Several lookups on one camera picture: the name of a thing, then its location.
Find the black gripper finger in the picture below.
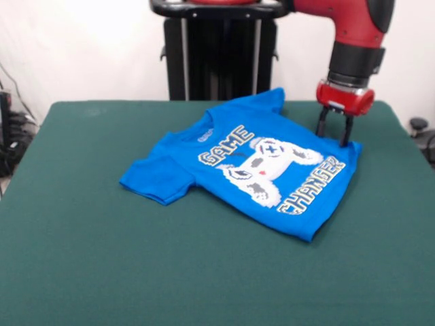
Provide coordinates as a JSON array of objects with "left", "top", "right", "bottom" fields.
[
  {"left": 315, "top": 105, "right": 330, "bottom": 138},
  {"left": 338, "top": 113, "right": 355, "bottom": 148}
]

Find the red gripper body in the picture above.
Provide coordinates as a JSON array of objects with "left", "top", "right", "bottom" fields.
[{"left": 315, "top": 79, "right": 376, "bottom": 117}]

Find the blue game controller print t-shirt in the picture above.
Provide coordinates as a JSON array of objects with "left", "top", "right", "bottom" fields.
[{"left": 118, "top": 87, "right": 364, "bottom": 243}]

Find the black office chair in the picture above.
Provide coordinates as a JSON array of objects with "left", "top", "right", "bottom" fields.
[{"left": 408, "top": 117, "right": 435, "bottom": 170}]

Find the dark green table cloth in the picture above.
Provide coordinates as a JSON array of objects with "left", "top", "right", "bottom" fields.
[{"left": 0, "top": 100, "right": 435, "bottom": 326}]

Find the black computer box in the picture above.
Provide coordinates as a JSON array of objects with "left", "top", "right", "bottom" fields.
[{"left": 0, "top": 90, "right": 13, "bottom": 150}]

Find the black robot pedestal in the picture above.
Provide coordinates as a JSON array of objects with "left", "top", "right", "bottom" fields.
[{"left": 148, "top": 0, "right": 293, "bottom": 101}]

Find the black cable bundle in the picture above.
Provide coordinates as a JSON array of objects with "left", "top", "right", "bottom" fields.
[{"left": 0, "top": 111, "right": 39, "bottom": 178}]

